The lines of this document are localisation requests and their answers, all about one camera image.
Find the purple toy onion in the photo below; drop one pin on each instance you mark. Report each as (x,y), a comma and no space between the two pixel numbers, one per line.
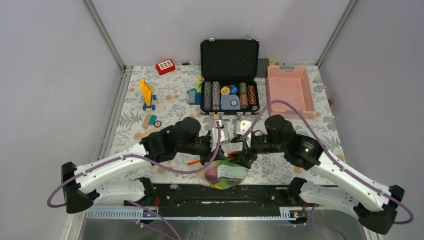
(211,175)

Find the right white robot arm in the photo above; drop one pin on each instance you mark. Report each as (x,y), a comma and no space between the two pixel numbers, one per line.
(373,204)

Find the yellow blue toy cart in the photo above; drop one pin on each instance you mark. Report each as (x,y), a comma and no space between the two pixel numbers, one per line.
(148,96)

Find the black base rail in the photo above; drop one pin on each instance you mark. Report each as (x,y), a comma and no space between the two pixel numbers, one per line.
(200,201)

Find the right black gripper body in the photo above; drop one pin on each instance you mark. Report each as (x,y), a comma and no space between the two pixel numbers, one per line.
(260,144)

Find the floral table mat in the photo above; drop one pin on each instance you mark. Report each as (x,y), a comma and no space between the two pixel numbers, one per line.
(171,106)

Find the red white toy block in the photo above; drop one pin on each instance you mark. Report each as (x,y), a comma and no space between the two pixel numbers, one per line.
(165,67)

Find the wooden cylinder block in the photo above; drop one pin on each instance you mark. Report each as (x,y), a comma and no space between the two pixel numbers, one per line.
(148,132)

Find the teal blue block stack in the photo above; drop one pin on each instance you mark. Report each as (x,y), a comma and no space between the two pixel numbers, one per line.
(194,97)

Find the black poker chip case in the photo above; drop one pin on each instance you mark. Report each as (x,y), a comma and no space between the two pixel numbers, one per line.
(228,70)

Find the green yellow toy figure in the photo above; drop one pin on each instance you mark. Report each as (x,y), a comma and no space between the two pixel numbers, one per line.
(199,84)

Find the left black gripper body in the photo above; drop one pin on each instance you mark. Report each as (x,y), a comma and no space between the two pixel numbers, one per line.
(201,146)

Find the pink plastic basket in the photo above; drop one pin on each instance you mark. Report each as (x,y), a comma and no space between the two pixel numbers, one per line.
(292,85)

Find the green white bok choy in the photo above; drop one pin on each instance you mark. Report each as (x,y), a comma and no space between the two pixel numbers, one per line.
(229,174)

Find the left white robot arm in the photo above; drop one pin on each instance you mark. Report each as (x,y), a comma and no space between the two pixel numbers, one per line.
(85,185)

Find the wooden teal toy blocks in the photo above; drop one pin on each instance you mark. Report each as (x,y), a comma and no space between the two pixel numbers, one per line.
(151,120)

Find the grey building baseplate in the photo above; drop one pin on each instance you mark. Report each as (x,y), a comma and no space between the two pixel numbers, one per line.
(262,67)

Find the clear orange-zip bag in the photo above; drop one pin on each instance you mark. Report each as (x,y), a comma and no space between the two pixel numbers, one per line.
(203,163)

